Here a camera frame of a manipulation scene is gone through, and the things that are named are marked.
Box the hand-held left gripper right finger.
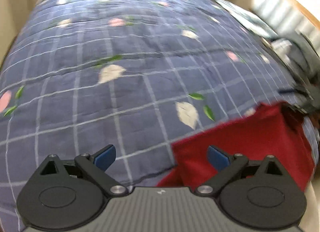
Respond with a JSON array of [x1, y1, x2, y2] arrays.
[[195, 145, 288, 196]]

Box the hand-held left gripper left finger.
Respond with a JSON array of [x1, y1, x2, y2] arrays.
[[34, 144, 128, 197]]

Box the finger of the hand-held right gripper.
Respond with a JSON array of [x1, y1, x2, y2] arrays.
[[278, 86, 300, 95]]

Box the red long-sleeved sweater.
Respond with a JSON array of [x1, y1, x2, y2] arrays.
[[156, 101, 316, 193]]

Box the light blue striped clothes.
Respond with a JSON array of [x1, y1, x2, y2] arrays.
[[207, 0, 278, 40]]

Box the grey quilt pile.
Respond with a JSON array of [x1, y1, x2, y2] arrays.
[[271, 31, 320, 90]]

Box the blue plaid floral quilt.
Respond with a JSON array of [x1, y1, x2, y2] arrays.
[[0, 0, 320, 226]]

